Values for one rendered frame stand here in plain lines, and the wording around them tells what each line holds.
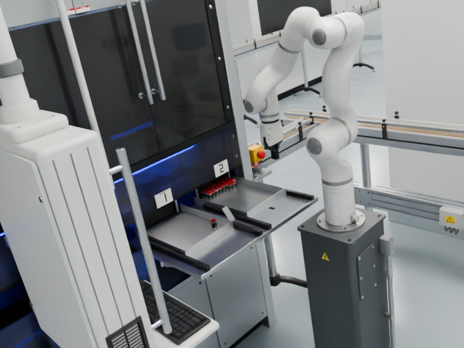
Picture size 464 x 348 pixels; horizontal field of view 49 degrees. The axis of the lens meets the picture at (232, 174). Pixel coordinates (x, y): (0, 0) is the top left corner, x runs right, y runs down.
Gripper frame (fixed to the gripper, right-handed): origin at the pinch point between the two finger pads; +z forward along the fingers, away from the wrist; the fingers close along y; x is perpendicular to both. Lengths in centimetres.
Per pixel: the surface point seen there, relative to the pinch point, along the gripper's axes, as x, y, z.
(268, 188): -12.5, -5.6, 21.2
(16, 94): 5, 99, -55
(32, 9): -28, 73, -74
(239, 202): -16.6, 10.0, 22.2
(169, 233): -24, 45, 22
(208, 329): 27, 72, 30
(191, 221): -22.9, 33.4, 22.2
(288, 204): 4.7, 1.2, 22.4
